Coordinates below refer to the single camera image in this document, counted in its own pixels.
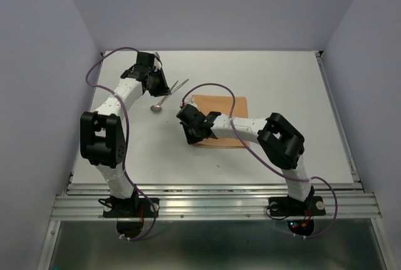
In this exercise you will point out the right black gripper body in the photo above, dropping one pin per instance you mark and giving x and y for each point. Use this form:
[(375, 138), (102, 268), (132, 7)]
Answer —
[(192, 136)]

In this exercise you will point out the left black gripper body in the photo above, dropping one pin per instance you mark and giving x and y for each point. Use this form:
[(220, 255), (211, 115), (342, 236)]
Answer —
[(156, 69)]

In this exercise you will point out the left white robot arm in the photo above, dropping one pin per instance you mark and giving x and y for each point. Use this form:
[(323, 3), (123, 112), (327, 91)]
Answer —
[(104, 132)]

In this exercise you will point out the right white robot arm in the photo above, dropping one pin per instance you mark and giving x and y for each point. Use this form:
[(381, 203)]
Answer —
[(280, 141)]

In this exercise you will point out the silver metal spoon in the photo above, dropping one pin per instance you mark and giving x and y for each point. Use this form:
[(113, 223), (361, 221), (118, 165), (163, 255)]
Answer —
[(157, 108)]

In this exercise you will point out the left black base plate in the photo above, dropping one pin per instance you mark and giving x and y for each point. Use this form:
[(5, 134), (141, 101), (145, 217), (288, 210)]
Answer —
[(136, 208)]

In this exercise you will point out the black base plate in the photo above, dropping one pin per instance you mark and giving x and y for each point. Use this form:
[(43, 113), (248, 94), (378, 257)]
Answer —
[(288, 207), (136, 208)]

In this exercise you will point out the aluminium frame rail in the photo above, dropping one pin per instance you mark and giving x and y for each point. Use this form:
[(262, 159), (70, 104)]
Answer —
[(214, 202)]

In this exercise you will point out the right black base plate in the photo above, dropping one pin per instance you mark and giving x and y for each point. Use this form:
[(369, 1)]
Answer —
[(288, 207)]

